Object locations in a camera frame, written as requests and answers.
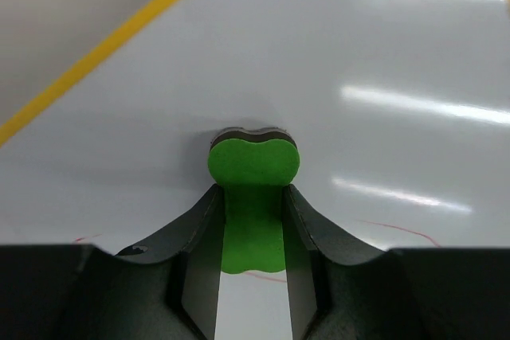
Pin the yellow framed whiteboard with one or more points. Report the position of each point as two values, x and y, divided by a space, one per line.
399 110

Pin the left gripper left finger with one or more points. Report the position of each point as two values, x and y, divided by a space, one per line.
163 287

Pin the green whiteboard eraser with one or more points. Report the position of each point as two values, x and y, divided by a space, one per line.
253 167

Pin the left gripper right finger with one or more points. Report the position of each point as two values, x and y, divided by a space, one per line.
340 287

